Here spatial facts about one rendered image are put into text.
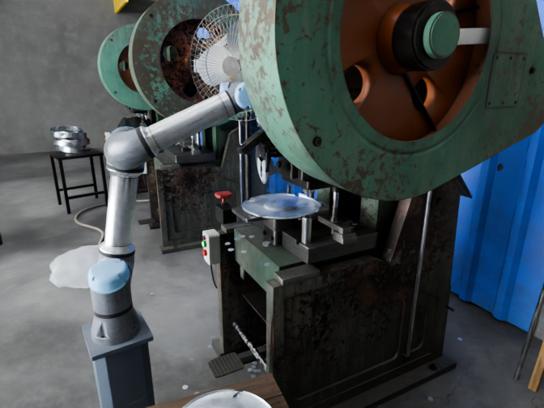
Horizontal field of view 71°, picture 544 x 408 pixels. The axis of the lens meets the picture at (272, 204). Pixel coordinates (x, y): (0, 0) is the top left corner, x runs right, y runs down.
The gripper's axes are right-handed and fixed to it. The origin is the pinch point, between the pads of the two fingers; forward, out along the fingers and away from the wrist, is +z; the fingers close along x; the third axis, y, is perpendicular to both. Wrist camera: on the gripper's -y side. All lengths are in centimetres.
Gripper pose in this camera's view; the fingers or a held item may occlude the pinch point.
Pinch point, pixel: (262, 180)
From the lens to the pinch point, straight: 137.2
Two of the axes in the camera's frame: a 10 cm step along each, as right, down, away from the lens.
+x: -4.7, -2.7, 8.4
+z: 0.0, 9.5, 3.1
